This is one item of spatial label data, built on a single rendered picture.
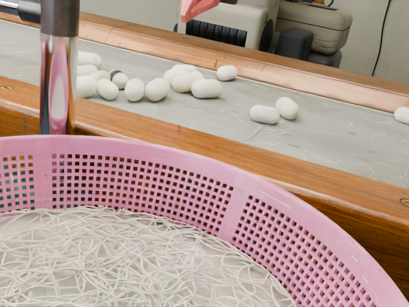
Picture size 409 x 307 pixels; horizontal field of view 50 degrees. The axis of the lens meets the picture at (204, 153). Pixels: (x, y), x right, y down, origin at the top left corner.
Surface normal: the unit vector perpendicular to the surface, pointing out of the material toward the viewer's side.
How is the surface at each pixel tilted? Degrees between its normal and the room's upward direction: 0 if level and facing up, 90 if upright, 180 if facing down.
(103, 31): 45
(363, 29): 90
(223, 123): 0
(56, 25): 90
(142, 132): 0
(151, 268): 13
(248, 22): 98
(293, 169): 0
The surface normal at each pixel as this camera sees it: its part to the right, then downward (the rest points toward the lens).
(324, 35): -0.40, 0.31
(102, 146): 0.18, 0.17
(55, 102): 0.13, 0.42
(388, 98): -0.12, -0.40
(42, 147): 0.44, 0.18
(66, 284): 0.15, -0.91
